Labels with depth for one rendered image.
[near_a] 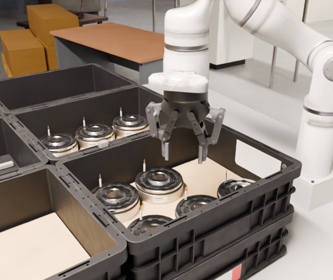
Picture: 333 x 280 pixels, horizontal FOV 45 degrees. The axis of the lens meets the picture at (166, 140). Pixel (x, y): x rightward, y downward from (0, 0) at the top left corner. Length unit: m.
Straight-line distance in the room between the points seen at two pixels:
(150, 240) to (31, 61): 3.69
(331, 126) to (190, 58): 0.50
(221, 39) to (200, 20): 3.91
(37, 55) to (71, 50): 0.64
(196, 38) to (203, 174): 0.41
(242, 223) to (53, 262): 0.34
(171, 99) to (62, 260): 0.33
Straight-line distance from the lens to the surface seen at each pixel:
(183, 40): 0.62
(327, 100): 1.00
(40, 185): 0.82
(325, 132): 1.03
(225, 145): 0.95
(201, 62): 0.63
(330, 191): 1.14
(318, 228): 1.06
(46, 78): 1.41
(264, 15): 0.93
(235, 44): 4.68
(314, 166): 1.07
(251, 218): 0.79
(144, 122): 1.14
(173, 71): 0.63
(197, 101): 0.65
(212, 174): 0.95
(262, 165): 0.89
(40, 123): 1.11
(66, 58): 3.64
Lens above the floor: 1.32
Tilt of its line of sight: 26 degrees down
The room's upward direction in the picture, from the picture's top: straight up
